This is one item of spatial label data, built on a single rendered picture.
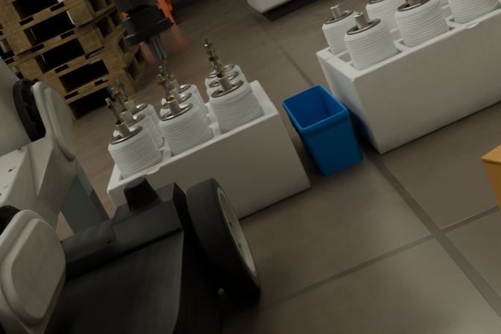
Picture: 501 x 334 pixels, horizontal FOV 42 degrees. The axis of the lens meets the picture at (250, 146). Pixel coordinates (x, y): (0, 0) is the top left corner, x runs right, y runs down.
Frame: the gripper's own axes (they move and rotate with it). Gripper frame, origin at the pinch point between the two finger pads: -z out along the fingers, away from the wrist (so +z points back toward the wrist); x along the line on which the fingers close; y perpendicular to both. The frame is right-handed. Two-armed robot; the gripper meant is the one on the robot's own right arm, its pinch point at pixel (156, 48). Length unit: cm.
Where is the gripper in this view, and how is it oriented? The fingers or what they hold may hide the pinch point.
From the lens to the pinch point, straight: 161.9
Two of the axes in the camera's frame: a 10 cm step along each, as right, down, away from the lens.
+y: 5.1, 0.5, -8.6
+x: -7.6, 4.9, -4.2
